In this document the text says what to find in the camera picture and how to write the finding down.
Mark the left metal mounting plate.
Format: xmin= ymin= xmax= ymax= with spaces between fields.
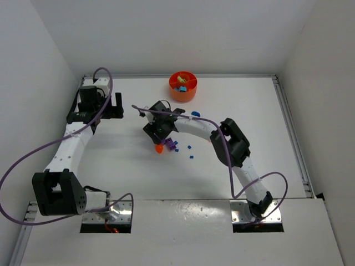
xmin=82 ymin=201 xmax=133 ymax=224

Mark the blue curved lego piece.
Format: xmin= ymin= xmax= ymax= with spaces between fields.
xmin=191 ymin=111 xmax=200 ymax=117

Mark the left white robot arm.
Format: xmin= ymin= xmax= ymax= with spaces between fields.
xmin=32 ymin=80 xmax=124 ymax=216

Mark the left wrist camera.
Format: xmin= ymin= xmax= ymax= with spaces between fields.
xmin=93 ymin=78 xmax=110 ymax=95

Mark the metal mounting plate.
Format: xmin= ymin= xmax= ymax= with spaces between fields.
xmin=82 ymin=201 xmax=133 ymax=224
xmin=230 ymin=199 xmax=282 ymax=225

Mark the orange heart-shaped piece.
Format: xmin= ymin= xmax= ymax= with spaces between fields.
xmin=155 ymin=144 xmax=164 ymax=154

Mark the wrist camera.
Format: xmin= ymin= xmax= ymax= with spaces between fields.
xmin=139 ymin=109 xmax=155 ymax=125
xmin=93 ymin=78 xmax=110 ymax=95

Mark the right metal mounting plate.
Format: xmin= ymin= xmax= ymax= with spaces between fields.
xmin=230 ymin=199 xmax=282 ymax=225

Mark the green lego brick upside-down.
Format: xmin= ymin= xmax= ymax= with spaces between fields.
xmin=177 ymin=76 xmax=187 ymax=83

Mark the orange divided round container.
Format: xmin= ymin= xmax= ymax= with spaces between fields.
xmin=169 ymin=71 xmax=197 ymax=103

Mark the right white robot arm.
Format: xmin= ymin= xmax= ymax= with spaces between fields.
xmin=137 ymin=101 xmax=273 ymax=220

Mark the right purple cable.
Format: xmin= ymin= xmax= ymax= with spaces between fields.
xmin=131 ymin=104 xmax=288 ymax=227

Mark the purple lego plate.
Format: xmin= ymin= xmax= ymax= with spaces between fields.
xmin=165 ymin=137 xmax=176 ymax=151

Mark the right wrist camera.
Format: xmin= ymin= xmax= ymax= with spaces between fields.
xmin=139 ymin=109 xmax=155 ymax=125

